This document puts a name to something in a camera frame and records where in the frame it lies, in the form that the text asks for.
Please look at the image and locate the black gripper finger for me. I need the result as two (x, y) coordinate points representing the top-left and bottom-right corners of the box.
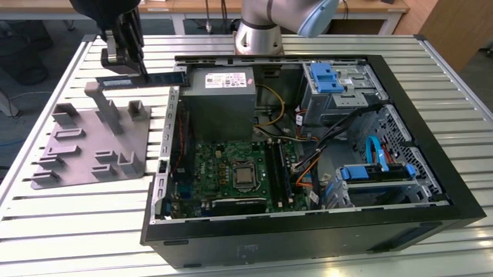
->
(118, 13), (150, 85)
(133, 6), (149, 70)

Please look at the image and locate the black RAM slot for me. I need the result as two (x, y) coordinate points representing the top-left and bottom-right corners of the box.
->
(272, 140), (286, 206)
(268, 139), (281, 208)

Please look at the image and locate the wooden desk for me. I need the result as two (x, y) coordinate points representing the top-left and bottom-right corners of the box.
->
(0, 0), (412, 35)

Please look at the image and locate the black office chair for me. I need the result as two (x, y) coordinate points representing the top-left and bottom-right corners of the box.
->
(0, 20), (55, 87)

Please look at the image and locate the grey power supply unit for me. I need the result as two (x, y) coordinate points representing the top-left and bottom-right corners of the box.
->
(181, 68), (258, 142)

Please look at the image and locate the grey parts rack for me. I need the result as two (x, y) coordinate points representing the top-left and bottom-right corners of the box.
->
(30, 81), (154, 190)

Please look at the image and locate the green motherboard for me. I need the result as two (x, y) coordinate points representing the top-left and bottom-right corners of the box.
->
(169, 140), (312, 217)

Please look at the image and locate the black CPU socket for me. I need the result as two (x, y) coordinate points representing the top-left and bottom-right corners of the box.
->
(230, 160), (260, 193)

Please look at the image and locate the silver CPU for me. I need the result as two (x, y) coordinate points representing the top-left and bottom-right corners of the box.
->
(235, 168), (256, 185)

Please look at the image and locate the grey metal drive cage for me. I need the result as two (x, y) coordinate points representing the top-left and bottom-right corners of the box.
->
(301, 62), (389, 126)

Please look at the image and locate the black graphics card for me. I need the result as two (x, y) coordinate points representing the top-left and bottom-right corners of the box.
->
(210, 197), (268, 216)

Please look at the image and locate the blue disk carrier with disk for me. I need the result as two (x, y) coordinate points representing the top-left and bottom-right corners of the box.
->
(338, 163), (416, 182)

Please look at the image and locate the black PC case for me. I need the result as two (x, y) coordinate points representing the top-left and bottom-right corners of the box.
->
(139, 54), (487, 271)

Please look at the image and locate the wooden cabinet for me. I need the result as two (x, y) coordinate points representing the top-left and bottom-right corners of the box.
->
(394, 0), (493, 74)

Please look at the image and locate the grey metal disk bay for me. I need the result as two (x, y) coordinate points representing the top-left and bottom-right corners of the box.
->
(321, 164), (440, 208)

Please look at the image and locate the black camera on silver bracket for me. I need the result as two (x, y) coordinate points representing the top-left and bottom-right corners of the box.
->
(101, 28), (137, 73)

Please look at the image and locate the black hanging cable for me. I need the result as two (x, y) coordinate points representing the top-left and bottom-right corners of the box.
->
(203, 0), (229, 33)

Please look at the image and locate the yellow wire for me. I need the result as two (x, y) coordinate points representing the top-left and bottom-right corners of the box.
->
(256, 84), (286, 126)

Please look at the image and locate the black wire bundle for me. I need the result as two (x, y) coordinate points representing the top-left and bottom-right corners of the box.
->
(314, 111), (370, 152)

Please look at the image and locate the orange flat wire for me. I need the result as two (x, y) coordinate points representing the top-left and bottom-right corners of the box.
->
(296, 160), (321, 188)

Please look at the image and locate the flat black wire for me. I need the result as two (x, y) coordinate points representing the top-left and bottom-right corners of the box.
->
(310, 151), (326, 210)

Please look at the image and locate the blue flat wire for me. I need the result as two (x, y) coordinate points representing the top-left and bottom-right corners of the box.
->
(364, 135), (390, 173)

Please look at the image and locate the red and black power wire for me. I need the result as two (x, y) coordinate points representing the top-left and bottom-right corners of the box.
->
(380, 143), (405, 168)

